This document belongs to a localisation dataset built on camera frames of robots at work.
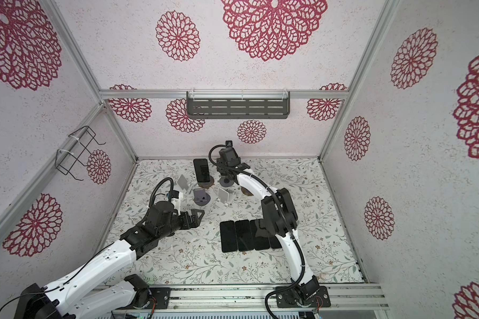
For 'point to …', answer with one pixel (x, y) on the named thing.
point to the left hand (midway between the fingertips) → (195, 215)
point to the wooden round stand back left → (207, 185)
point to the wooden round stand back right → (246, 191)
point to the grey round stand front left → (201, 197)
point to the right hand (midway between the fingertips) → (226, 157)
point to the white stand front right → (223, 197)
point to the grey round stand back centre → (225, 182)
